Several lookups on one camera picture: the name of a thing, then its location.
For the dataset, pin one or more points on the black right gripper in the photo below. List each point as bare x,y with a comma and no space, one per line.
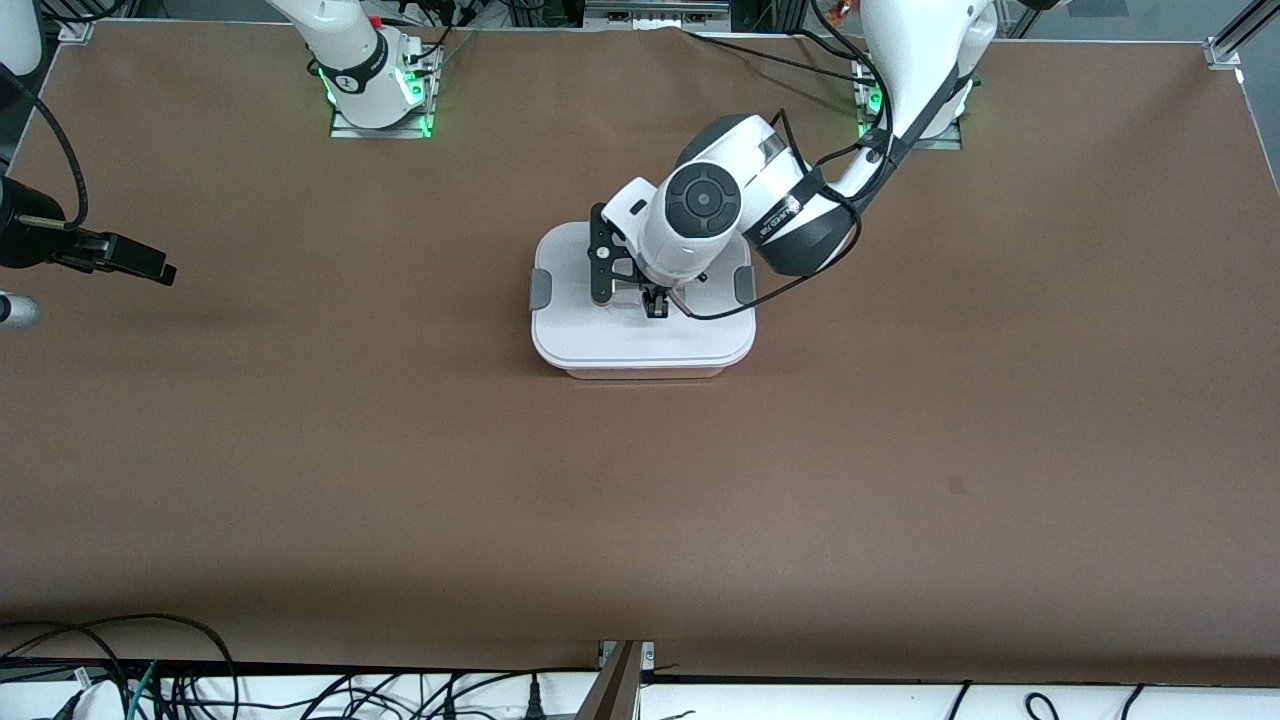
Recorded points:
22,238

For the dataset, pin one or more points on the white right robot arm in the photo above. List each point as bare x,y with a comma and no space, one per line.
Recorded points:
350,50

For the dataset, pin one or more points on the aluminium corner bracket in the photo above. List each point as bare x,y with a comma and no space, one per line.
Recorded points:
78,28
1225,52

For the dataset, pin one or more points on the white shelf board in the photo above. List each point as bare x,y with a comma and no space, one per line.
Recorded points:
800,705

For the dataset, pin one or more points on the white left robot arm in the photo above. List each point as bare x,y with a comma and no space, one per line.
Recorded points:
700,200

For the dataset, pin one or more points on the white lid with grey tabs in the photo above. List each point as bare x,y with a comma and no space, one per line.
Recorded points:
640,345

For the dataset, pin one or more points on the pink translucent plastic container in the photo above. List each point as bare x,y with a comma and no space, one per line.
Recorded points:
640,372

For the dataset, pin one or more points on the aluminium frame profile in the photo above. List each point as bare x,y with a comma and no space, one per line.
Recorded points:
615,690

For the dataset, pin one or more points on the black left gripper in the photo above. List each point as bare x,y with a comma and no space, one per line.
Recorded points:
656,300

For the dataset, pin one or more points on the grey background device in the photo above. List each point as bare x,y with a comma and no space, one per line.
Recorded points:
655,12

